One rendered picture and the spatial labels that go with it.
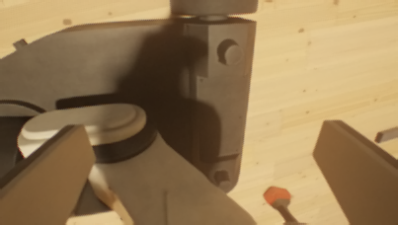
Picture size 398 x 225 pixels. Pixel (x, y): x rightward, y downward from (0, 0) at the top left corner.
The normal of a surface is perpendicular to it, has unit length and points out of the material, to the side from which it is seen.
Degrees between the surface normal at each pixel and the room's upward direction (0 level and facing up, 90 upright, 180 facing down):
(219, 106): 0
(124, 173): 90
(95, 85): 0
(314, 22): 0
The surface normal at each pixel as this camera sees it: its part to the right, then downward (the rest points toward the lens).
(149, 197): -0.02, -0.87
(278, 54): 0.21, 0.49
